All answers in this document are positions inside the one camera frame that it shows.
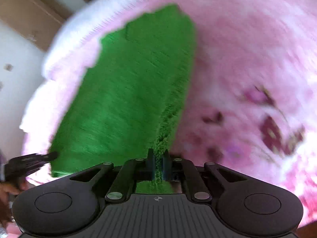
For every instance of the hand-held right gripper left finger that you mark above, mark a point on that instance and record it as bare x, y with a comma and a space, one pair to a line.
150, 164

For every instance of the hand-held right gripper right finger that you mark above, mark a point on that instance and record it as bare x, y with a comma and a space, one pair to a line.
166, 164

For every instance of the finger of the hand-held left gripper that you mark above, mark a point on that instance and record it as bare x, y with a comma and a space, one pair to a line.
32, 160

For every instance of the green knit sweater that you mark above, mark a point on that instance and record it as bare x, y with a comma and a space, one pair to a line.
123, 91

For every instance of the person's left hand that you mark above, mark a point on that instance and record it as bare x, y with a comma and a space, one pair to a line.
10, 188

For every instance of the pink floral blanket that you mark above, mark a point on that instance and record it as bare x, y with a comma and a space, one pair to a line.
235, 54

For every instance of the wooden door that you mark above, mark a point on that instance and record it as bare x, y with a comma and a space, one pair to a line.
29, 12

